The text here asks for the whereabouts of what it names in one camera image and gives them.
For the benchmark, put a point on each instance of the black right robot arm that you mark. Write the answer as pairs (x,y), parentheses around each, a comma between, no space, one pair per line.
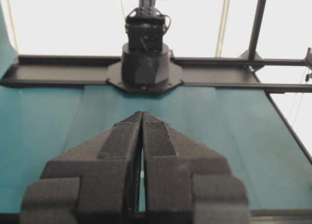
(145,65)

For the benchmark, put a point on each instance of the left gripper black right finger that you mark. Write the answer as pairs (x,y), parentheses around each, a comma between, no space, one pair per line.
(187,182)

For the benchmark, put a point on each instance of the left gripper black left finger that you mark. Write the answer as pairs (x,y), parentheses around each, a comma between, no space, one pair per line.
(95,182)

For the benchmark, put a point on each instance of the black aluminium frame rail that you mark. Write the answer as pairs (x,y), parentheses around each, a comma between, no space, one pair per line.
(39,71)

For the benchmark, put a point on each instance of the black vertical frame post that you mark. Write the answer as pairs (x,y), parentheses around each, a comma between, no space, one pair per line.
(251,54)

